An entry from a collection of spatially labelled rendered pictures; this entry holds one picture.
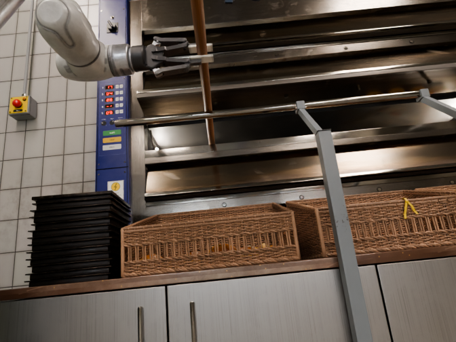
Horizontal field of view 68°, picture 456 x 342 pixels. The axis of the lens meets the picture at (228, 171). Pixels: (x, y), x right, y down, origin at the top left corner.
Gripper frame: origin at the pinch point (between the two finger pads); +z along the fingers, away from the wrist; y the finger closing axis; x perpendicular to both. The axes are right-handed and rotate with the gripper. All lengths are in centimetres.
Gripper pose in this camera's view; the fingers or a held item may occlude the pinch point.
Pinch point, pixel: (201, 53)
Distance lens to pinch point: 106.5
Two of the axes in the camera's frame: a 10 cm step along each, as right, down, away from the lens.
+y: 0.9, 9.5, -2.9
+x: -0.1, -2.9, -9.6
